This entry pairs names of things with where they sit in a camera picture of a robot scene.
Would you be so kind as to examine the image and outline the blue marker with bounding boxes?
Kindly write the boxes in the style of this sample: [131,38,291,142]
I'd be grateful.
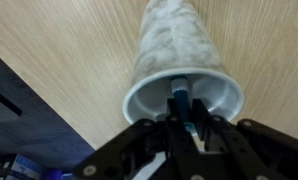
[171,76,194,132]

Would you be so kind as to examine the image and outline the white patterned paper cup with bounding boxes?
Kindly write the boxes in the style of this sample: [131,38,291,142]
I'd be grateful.
[122,0,244,123]

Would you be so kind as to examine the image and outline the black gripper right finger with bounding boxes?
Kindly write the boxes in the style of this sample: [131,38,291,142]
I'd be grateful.
[192,99,298,180]

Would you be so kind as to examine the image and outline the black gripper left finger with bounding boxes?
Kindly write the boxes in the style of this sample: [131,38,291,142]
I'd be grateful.
[73,98,203,180]

